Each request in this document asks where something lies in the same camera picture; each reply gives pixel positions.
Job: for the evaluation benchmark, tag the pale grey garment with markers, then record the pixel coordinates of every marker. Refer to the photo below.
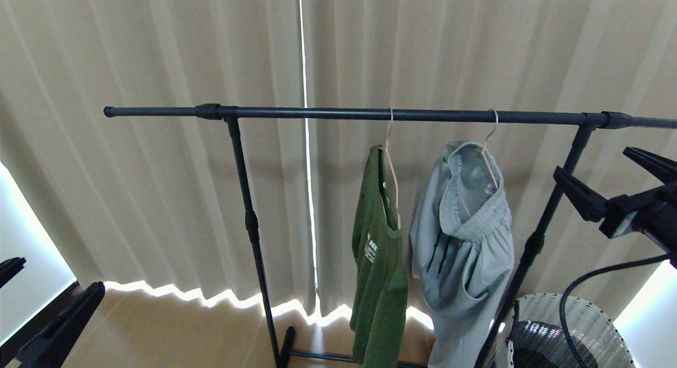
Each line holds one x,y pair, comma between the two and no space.
465,262

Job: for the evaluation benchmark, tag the black clothes rack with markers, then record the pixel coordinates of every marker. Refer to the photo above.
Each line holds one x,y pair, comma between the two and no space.
317,113

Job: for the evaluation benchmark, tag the white laundry basket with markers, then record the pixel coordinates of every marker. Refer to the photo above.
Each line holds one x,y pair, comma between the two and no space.
582,325

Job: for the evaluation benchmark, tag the green printed t-shirt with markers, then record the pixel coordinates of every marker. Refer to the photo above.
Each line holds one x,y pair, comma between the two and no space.
378,278

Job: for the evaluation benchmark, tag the pink clothes hanger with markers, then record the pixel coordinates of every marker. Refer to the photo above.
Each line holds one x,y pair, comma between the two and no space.
489,162
392,167

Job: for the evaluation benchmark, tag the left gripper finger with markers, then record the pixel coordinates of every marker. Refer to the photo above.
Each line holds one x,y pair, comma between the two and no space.
10,267
58,331

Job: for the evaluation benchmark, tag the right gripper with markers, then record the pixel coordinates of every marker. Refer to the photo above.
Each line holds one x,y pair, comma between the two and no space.
645,217

